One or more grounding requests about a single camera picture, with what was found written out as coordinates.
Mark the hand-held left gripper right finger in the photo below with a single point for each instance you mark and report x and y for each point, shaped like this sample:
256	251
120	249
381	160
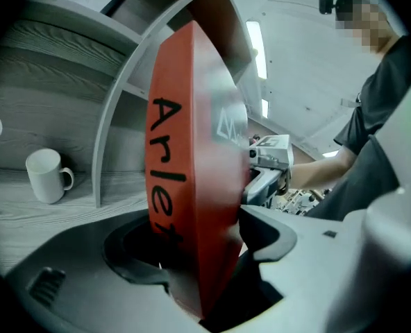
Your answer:
313	262

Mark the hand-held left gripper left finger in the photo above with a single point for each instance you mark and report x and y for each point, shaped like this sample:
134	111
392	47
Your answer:
80	290

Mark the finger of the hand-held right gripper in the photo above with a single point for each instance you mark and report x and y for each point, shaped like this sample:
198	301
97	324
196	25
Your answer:
261	182

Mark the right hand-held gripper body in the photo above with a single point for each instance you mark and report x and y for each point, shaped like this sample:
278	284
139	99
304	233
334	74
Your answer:
273	151

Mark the red book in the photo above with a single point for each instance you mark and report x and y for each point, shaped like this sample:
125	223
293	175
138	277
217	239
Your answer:
191	172

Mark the grey wooden shelf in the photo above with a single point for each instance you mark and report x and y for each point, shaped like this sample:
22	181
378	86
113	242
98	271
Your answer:
103	134

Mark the person's right forearm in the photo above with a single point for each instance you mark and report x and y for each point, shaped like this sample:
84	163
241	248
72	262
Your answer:
320	170

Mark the short ceiling light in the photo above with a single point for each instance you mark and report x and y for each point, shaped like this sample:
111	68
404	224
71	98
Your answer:
330	153
264	108

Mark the long ceiling light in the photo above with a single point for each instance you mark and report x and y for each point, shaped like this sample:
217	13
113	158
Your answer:
257	49

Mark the person's dark shirt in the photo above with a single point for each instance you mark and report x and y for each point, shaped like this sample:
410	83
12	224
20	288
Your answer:
375	123

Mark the white mug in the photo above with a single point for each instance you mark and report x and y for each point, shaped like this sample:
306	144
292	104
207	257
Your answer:
47	176

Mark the person's head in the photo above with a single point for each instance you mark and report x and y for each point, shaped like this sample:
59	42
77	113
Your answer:
363	21

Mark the black head camera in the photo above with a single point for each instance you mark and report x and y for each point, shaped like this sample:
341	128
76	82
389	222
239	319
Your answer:
326	2

